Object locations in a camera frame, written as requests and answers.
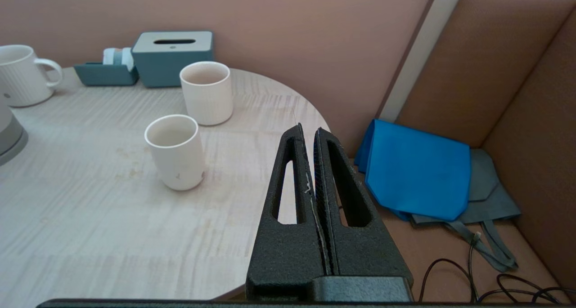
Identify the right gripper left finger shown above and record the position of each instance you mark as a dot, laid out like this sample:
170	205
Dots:
281	258

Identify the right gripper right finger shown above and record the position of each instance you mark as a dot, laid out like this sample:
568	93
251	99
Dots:
364	254

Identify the white ribbed cup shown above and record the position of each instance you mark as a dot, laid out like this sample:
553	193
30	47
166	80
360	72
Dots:
208	92
176	153

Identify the blue cloth bag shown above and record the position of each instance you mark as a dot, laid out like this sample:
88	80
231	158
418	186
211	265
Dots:
416	171

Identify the grey cloth bag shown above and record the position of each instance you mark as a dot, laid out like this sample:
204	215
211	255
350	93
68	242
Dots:
488	195

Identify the brown upholstered sofa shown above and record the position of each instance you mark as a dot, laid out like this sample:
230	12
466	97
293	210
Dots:
495	96

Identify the teal tissue box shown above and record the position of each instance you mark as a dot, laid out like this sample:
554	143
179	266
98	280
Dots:
173	58

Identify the teal tray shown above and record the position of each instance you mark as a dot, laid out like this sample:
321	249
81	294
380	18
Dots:
105	74

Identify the rolled white towel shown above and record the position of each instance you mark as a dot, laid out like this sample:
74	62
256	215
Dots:
118	56

